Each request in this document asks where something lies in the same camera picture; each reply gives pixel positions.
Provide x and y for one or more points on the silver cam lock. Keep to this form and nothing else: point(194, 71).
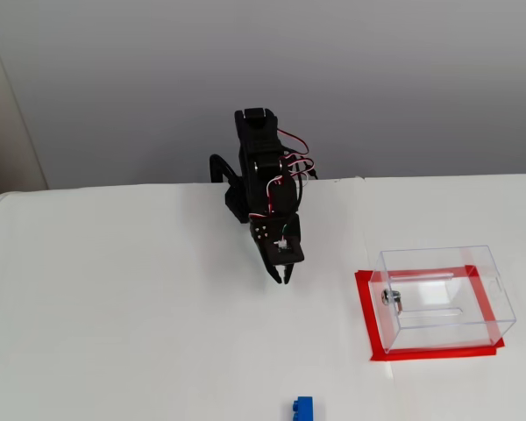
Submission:
point(388, 298)

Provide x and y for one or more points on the black table clamp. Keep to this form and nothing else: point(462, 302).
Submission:
point(217, 164)

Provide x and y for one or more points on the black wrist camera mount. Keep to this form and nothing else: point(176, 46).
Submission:
point(296, 256)

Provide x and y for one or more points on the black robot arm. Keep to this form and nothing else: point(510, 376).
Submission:
point(263, 149)

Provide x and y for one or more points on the transparent plastic box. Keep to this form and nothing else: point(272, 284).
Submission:
point(447, 298)

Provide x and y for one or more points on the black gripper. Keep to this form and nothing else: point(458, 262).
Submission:
point(260, 232)

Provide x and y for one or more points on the blue lego brick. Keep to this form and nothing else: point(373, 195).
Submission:
point(307, 410)

